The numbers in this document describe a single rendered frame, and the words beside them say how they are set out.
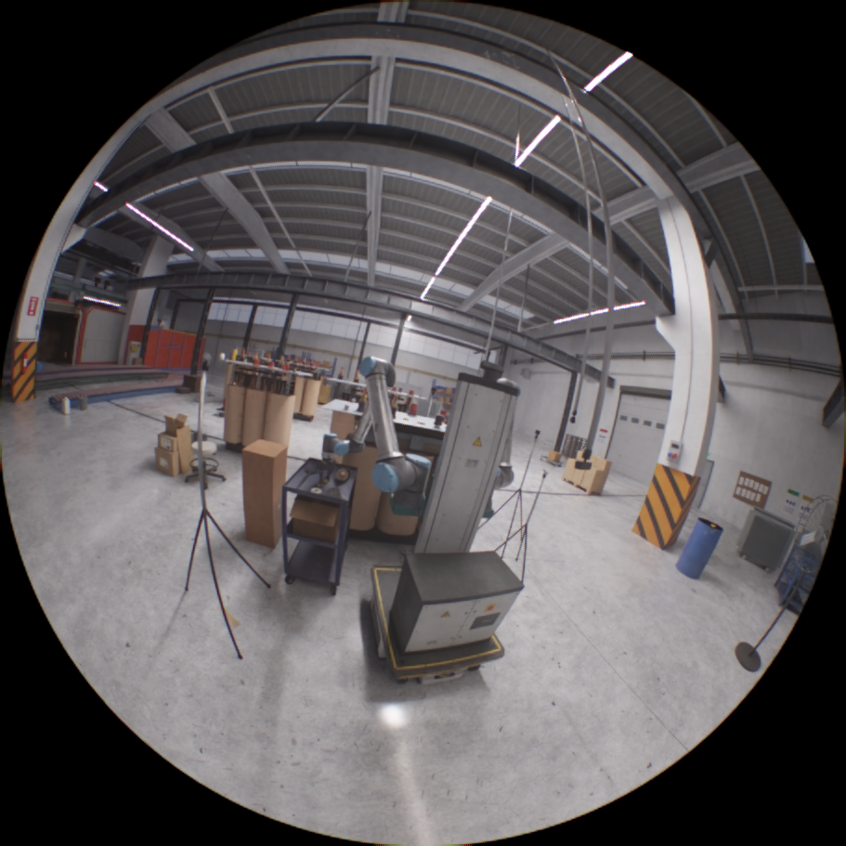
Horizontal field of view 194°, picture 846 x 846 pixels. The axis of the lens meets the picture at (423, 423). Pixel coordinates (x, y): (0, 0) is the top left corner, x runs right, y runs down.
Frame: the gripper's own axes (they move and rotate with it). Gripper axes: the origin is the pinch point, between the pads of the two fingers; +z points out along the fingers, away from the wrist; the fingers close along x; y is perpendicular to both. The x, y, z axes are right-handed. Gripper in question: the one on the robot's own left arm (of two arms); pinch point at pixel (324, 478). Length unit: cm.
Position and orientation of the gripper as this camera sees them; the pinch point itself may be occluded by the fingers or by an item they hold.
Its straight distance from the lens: 184.5
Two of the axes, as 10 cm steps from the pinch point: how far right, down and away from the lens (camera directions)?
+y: -8.0, -2.5, 5.4
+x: -5.5, -0.2, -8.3
